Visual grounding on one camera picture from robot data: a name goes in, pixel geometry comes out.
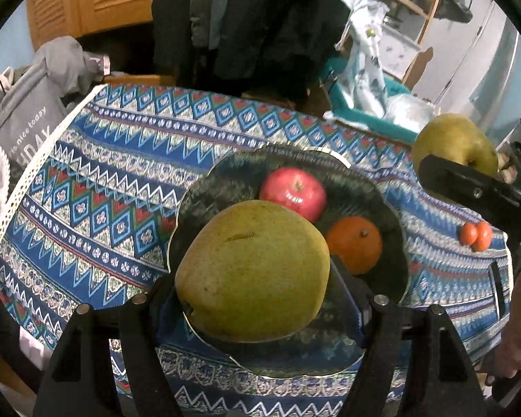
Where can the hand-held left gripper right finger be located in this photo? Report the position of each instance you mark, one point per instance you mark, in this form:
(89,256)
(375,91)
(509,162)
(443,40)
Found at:
(347,299)

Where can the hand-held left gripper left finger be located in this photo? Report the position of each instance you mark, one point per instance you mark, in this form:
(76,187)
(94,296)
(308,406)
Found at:
(156,302)

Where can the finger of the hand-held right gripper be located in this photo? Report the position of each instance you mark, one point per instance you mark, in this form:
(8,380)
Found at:
(460,182)

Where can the orange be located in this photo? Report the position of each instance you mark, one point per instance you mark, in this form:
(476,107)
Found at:
(356,245)

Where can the red apple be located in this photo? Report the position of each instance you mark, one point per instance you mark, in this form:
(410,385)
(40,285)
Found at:
(293,193)

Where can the glass plate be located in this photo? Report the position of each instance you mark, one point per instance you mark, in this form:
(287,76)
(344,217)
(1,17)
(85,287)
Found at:
(225,182)

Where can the clear plastic bag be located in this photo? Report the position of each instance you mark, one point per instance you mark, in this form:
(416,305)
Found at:
(410,110)

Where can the blue patterned tablecloth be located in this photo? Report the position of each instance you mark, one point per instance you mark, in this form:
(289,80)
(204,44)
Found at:
(113,204)

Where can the grey refrigerator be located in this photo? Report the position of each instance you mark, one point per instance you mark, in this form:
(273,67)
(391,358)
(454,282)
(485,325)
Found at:
(490,74)

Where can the teal box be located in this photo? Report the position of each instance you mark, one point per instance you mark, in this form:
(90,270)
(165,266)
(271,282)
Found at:
(351,108)

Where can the white printed bag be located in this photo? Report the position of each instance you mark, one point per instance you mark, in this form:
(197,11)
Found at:
(367,69)

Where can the wooden shelf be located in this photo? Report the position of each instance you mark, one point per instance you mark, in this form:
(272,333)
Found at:
(434,8)

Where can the grey fabric bag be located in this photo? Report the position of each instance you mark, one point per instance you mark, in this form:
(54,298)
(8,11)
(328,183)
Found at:
(26,113)

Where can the grey garment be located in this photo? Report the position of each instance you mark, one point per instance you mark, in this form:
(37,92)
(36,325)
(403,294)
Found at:
(65,58)

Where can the dark hanging clothes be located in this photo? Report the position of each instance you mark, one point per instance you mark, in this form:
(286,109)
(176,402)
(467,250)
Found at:
(252,21)

